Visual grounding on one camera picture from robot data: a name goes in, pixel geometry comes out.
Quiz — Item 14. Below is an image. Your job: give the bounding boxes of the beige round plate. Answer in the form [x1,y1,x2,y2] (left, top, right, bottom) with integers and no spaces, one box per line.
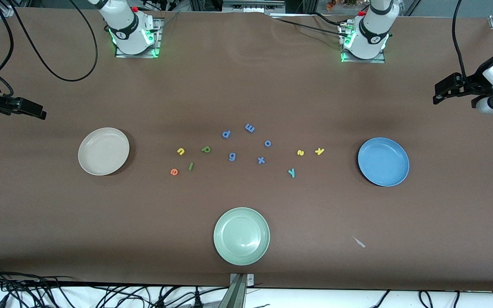
[78,127,130,176]

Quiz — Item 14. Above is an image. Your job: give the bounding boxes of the blue round plate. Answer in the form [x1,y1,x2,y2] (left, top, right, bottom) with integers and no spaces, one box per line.
[357,137,410,187]

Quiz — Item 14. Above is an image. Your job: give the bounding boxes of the small orange object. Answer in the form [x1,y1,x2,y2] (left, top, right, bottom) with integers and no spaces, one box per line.
[326,0,358,10]

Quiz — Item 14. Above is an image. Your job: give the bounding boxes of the brown table mat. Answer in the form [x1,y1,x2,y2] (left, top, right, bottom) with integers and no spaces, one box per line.
[0,6,493,292]

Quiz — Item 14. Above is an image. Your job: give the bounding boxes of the green round plate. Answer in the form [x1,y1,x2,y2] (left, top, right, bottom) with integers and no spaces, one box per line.
[213,207,270,266]

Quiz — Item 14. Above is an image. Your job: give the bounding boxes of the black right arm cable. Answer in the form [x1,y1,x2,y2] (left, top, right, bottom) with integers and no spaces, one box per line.
[0,0,99,97]

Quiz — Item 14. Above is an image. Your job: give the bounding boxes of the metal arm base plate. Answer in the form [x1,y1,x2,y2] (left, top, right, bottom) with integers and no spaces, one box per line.
[115,18,162,59]
[340,21,386,64]

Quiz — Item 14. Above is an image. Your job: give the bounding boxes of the black power cable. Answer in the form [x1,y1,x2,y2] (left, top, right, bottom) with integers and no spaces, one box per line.
[270,12,352,39]

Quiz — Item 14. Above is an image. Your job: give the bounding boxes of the black cable tangle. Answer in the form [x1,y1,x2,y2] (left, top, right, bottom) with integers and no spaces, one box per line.
[0,263,230,308]

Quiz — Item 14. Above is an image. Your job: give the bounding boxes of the aluminium frame bar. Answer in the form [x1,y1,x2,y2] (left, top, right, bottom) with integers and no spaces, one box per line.
[223,0,285,12]

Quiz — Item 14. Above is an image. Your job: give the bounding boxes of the aluminium profile post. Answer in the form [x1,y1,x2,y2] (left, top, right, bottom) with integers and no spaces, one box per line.
[229,273,255,308]

